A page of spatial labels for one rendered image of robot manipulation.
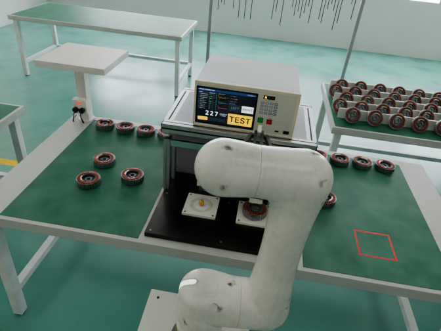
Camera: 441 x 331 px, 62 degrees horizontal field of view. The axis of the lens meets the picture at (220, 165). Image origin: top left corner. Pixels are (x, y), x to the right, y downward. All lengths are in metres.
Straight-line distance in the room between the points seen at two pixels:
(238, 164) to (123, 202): 1.13
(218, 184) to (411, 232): 1.36
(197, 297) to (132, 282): 1.47
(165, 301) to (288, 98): 0.89
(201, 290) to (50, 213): 0.98
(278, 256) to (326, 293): 1.68
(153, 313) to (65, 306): 1.21
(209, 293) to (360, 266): 0.84
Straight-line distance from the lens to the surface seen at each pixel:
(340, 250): 1.69
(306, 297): 2.46
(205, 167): 0.71
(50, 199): 1.86
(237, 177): 0.71
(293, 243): 0.84
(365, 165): 2.27
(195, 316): 0.99
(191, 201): 1.72
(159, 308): 1.24
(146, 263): 2.51
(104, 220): 1.69
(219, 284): 0.99
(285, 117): 1.58
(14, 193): 1.95
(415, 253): 1.84
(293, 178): 0.73
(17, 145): 2.87
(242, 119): 1.59
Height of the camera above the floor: 1.86
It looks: 33 degrees down
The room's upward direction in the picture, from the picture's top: 6 degrees clockwise
